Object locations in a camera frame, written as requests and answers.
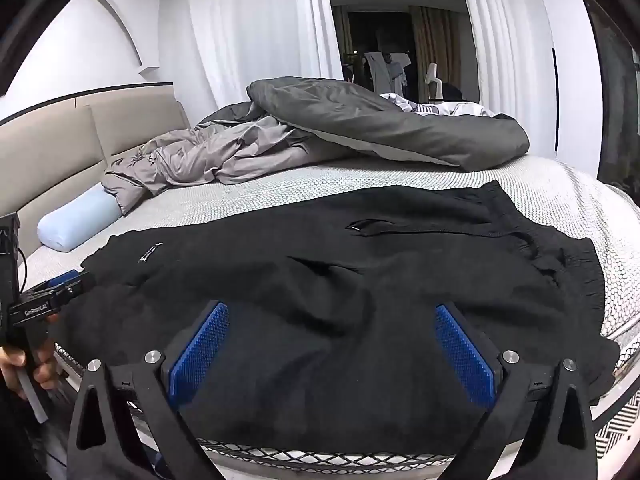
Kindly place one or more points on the white office chair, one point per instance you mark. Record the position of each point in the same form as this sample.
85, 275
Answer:
433, 80

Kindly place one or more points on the brown curtain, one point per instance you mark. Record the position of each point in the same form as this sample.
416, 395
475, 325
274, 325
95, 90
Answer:
435, 50

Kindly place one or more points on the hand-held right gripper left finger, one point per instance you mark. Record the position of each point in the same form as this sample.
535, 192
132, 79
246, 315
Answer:
197, 355

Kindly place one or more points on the hanging white clothes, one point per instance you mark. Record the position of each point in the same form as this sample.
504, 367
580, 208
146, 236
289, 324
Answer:
387, 70

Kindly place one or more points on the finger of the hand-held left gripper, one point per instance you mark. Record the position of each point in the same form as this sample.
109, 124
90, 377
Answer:
77, 287
65, 277

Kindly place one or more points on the bed with white honeycomb cover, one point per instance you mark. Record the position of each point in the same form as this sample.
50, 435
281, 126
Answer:
450, 175

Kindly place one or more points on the person's left hand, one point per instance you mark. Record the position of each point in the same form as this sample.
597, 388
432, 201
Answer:
10, 360

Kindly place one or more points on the dark glass wardrobe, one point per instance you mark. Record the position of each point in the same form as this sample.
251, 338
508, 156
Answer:
615, 85

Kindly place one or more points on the black pants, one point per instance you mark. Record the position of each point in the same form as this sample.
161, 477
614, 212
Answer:
325, 335

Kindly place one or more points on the light blue pillow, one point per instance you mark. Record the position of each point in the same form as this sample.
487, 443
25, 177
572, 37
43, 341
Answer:
75, 220

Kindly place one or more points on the beige padded headboard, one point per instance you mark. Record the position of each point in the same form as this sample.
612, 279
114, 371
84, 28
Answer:
135, 125

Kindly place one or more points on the dark grey duvet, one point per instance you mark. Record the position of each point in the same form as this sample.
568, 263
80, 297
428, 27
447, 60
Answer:
375, 120

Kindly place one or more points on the white curtain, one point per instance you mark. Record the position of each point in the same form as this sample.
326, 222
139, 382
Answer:
250, 20
500, 35

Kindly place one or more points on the white striped bedding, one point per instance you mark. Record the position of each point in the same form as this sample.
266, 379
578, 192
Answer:
450, 109

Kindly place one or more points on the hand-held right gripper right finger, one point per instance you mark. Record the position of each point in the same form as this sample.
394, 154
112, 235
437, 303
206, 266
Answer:
465, 355

